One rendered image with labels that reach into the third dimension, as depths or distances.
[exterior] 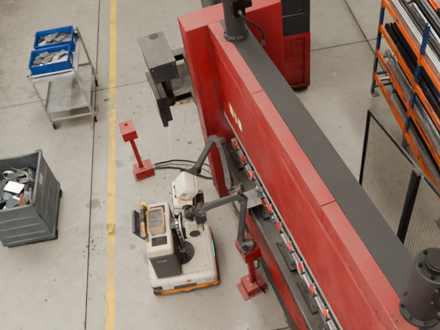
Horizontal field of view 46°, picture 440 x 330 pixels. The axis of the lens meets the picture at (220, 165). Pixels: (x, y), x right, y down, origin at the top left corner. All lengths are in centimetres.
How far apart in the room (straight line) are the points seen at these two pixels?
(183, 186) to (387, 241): 201
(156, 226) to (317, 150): 201
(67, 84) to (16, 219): 240
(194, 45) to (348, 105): 300
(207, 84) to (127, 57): 365
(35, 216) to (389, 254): 397
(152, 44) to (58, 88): 286
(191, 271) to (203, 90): 176
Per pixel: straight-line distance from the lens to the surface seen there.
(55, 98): 739
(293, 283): 435
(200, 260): 522
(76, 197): 649
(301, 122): 343
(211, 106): 491
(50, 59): 694
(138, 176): 633
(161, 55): 475
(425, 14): 592
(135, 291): 554
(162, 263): 494
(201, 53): 452
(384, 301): 273
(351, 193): 306
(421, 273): 234
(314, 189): 307
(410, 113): 594
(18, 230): 606
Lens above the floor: 473
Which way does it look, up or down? 49 degrees down
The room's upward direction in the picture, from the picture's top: 11 degrees counter-clockwise
